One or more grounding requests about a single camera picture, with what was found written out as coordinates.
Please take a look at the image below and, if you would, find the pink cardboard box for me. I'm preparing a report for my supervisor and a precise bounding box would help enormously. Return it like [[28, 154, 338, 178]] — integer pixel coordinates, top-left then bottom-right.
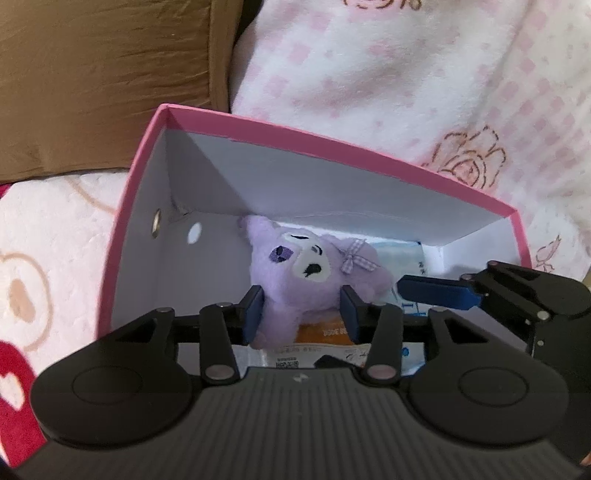
[[97, 104, 531, 335]]

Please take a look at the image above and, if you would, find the orange white mask pack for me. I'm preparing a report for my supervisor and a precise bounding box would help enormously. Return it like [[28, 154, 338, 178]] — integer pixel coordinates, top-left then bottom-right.
[[257, 316, 370, 369]]

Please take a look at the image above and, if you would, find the purple plush toy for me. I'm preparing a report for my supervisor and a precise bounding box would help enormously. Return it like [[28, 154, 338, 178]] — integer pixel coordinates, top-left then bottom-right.
[[239, 215, 394, 349]]

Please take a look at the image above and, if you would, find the brown pillow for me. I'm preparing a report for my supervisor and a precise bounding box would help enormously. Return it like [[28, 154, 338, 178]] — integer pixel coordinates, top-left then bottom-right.
[[0, 1, 242, 183]]

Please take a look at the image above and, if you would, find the pink floral pillow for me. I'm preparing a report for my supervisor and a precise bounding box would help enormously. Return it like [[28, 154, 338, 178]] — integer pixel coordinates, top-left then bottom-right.
[[229, 1, 590, 279]]

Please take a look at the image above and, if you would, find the blue wet wipes pack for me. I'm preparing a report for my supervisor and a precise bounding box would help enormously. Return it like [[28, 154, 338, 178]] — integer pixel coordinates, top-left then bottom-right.
[[370, 241, 433, 319]]

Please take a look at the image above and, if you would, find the red bear print blanket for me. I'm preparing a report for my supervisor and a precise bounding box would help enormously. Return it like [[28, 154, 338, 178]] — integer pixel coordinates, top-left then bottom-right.
[[1, 171, 127, 467]]

